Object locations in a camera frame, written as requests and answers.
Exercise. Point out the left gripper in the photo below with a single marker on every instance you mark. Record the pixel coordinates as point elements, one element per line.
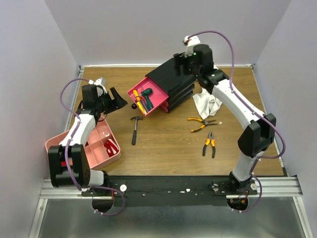
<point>121,102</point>

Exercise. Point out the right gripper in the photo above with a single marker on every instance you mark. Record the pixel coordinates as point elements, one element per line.
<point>179,59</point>

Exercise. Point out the black drawer cabinet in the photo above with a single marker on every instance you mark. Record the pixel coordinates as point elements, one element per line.
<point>179,87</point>

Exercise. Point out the purple red screwdriver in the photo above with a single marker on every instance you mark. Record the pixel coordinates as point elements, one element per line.
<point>145,105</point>

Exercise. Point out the short green screwdriver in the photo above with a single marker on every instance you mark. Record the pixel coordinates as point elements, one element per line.
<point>146,92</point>

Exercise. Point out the pink top drawer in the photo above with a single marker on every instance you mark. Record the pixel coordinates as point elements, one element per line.
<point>157,97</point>

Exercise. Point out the long green screwdriver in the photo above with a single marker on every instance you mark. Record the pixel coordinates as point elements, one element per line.
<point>149,103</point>

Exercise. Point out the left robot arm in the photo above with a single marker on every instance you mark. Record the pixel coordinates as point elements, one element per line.
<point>77,156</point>

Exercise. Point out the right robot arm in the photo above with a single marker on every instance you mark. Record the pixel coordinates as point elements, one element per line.
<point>258,131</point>

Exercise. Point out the white cloth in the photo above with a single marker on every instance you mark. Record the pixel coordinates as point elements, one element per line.
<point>206,104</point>

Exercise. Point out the red white item in tray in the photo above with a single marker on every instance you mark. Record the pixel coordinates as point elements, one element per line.
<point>111,147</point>

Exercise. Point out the pink middle drawer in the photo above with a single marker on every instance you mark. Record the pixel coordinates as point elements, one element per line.
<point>164,108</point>

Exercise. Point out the pink compartment tray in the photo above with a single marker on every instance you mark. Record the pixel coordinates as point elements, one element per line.
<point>93,139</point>

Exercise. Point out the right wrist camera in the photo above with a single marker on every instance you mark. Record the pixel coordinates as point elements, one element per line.
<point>190,43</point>

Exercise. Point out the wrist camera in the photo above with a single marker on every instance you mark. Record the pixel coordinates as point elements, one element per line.
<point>100,84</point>
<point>190,43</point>

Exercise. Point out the black handled hammer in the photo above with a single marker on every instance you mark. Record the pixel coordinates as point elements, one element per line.
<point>134,137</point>

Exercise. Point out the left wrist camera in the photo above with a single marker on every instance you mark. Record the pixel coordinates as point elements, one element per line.
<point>100,84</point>

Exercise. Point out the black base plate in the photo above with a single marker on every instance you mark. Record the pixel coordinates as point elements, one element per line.
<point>167,191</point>

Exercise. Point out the aluminium rail frame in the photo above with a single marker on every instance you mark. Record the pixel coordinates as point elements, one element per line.
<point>167,147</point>

